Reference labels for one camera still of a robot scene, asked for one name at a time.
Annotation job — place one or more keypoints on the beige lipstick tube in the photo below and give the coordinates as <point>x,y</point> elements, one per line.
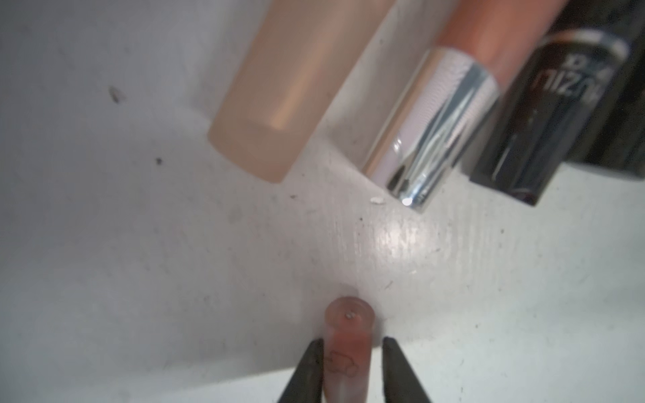
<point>298,61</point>

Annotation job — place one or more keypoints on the clear pink lip gloss tube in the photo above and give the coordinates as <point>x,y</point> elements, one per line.
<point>348,337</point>

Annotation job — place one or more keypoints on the black lipstick with silver band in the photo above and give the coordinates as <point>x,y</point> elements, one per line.
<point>556,94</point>

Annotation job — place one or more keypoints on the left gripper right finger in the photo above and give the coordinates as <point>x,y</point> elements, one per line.
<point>400,383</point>

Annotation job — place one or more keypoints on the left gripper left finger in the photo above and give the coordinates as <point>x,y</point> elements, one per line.
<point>306,383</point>

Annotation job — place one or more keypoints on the pink and silver lipstick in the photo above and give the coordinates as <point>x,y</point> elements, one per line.
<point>474,59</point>

